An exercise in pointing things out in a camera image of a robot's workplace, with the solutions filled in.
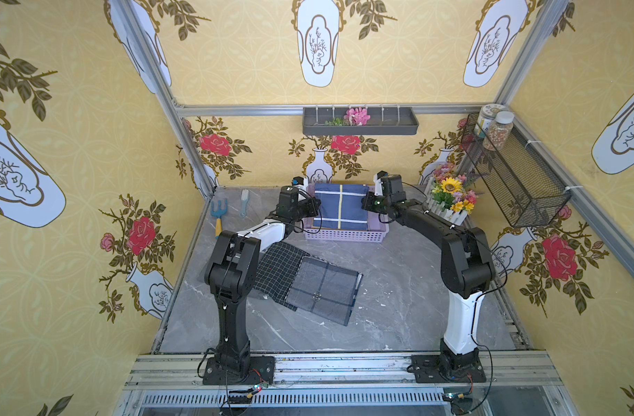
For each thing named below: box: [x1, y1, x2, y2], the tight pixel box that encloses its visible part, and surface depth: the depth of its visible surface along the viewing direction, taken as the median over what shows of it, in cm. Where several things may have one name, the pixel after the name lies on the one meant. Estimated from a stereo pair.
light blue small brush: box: [239, 188, 250, 219], surface depth 119 cm
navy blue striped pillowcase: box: [312, 182, 369, 231], surface depth 100 cm
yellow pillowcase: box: [309, 196, 319, 218], surface depth 90 cm
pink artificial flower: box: [342, 107, 371, 126], surface depth 90 cm
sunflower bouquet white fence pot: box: [427, 162, 478, 226], surface depth 97 cm
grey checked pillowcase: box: [284, 254, 364, 327], surface depth 91 cm
